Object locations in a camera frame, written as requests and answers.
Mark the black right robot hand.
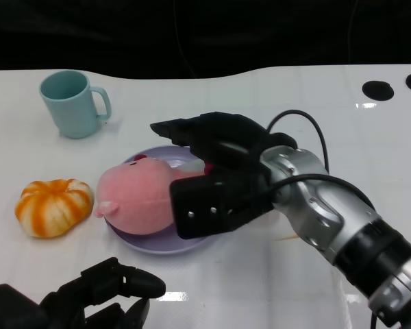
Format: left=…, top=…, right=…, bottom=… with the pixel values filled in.
left=149, top=112, right=297, bottom=240

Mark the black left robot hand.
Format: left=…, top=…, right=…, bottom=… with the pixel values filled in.
left=0, top=257, right=166, bottom=329

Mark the pink plush beaver doll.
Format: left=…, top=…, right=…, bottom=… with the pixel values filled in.
left=95, top=154, right=214, bottom=236

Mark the lavender plastic plate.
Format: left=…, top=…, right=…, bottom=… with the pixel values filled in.
left=104, top=145, right=221, bottom=255

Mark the orange white pumpkin toy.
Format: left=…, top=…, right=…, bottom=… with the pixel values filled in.
left=14, top=178, right=94, bottom=239

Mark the teal plastic mug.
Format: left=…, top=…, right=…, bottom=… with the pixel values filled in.
left=39, top=69, right=112, bottom=140

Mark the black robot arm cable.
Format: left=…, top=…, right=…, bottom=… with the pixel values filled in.
left=266, top=109, right=378, bottom=210

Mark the thin dark background cable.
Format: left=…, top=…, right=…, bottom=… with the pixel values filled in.
left=174, top=0, right=196, bottom=79

